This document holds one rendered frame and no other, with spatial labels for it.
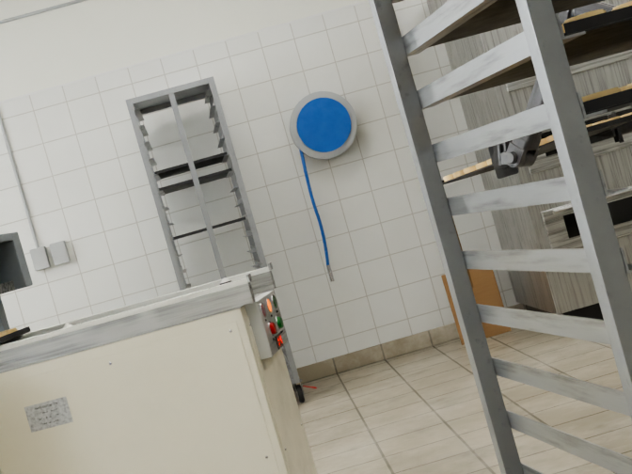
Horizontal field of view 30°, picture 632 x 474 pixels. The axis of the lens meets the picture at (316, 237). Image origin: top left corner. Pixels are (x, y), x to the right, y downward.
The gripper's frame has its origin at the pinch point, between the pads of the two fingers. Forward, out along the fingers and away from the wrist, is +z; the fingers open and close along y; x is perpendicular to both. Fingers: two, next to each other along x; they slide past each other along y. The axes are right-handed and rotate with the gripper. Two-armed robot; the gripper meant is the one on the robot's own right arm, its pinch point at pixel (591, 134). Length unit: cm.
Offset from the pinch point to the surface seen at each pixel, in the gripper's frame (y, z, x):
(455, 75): 10, 18, 217
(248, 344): -25, 90, 124
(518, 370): -34, 22, 208
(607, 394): -35, 10, 238
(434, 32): 18, 19, 214
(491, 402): -40, 29, 197
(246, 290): -13, 87, 123
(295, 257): -13, 182, -295
